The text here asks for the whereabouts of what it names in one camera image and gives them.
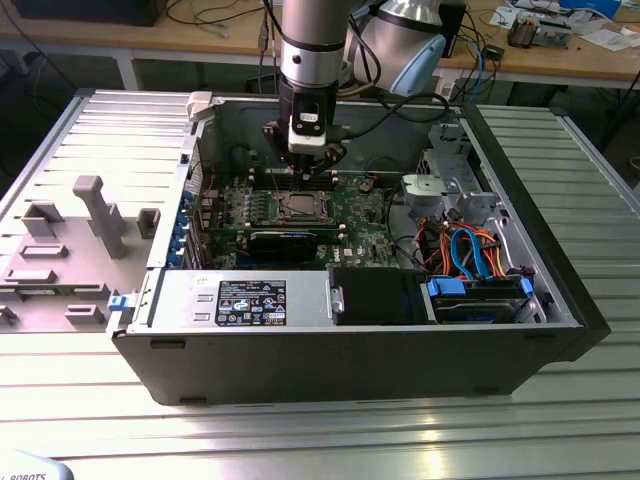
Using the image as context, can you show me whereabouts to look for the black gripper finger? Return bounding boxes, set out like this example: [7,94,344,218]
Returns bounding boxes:
[261,119,308,176]
[304,141,350,182]

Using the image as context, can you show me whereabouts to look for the CPU socket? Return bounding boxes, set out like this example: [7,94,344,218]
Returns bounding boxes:
[274,189,336,223]

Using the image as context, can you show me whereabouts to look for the white plastic case latch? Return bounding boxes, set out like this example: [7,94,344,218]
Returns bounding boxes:
[186,91,225,122]

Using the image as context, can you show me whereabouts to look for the green motherboard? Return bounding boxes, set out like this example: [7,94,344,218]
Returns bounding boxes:
[198,172,404,271]

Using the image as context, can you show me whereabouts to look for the black graphics card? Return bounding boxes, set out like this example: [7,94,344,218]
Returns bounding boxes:
[205,225,342,265]

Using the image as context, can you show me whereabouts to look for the silver metal drive cage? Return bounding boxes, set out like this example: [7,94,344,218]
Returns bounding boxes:
[401,122,507,227]

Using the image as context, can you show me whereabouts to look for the wooden workbench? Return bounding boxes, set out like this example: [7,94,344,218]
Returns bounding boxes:
[0,0,640,92]

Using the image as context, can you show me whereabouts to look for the silver power supply unit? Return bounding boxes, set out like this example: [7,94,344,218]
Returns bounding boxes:
[126,269,337,335]

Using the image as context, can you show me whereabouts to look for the hard disk in blue carrier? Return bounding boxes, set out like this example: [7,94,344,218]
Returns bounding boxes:
[418,276,535,325]

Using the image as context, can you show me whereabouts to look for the black PC case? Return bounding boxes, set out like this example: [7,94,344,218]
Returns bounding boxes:
[110,91,612,407]

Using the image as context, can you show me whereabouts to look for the brown coil device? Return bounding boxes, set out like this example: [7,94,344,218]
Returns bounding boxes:
[506,13,541,50]

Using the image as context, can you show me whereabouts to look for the blue plastic case latch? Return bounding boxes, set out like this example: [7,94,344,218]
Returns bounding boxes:
[107,293,137,315]

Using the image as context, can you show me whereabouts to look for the black box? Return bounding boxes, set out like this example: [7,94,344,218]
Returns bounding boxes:
[8,0,162,27]

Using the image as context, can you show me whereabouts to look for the green RAM stick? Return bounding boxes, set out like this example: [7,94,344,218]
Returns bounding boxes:
[0,284,107,296]

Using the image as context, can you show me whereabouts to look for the grey electronic device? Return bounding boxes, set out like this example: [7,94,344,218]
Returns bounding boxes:
[537,18,575,50]

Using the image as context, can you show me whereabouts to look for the grey parts rack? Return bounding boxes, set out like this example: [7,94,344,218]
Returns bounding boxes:
[0,174,162,335]

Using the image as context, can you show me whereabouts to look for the white paper stack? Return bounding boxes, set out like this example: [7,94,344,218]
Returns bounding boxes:
[574,27,637,52]

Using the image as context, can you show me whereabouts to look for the blue cardboard box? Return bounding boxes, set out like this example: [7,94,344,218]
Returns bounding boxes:
[558,0,622,15]

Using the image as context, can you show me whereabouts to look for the pale teach pendant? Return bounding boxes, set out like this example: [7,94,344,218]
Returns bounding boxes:
[0,446,77,480]

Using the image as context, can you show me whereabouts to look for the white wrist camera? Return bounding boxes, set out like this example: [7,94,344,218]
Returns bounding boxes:
[286,97,332,154]

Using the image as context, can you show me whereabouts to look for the thin black wire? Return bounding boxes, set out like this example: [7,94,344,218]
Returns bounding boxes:
[368,155,404,176]

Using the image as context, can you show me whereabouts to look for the black camera cable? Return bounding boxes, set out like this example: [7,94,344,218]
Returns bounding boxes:
[339,92,451,142]

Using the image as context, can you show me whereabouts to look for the blue data wire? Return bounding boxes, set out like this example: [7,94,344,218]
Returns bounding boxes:
[448,223,494,281]

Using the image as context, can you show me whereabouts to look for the orange wire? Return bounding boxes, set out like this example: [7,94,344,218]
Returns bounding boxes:
[469,227,504,277]

